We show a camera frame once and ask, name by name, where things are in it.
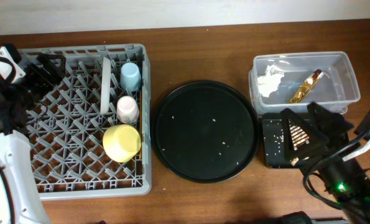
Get gold foil snack wrapper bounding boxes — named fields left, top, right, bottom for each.
left=289, top=69, right=323, bottom=103

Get black rectangular tray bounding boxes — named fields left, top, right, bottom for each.
left=261, top=113, right=307, bottom=169

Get grey plastic dishwasher rack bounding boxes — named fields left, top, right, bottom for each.
left=19, top=44, right=152, bottom=200

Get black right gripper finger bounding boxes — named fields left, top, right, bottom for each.
left=280, top=108, right=329, bottom=162
left=307, top=102, right=354, bottom=143

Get food scraps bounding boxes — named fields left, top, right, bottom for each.
left=285, top=123, right=310, bottom=167

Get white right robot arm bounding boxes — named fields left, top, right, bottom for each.
left=280, top=102, right=370, bottom=223

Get clear plastic waste bin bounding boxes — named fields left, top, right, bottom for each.
left=249, top=52, right=361, bottom=116

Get yellow bowl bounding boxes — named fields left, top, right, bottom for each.
left=103, top=124, right=142, bottom=163

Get round black serving tray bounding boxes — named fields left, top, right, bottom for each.
left=151, top=80, right=261, bottom=184

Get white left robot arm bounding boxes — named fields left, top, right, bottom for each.
left=0, top=54, right=66, bottom=223

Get white paper napkin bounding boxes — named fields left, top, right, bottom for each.
left=257, top=65, right=284, bottom=98

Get light grey plate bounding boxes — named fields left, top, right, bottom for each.
left=100, top=57, right=111, bottom=115

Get blue plastic cup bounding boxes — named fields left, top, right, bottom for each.
left=120, top=62, right=142, bottom=91

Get pink plastic cup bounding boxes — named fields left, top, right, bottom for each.
left=117, top=96, right=140, bottom=124

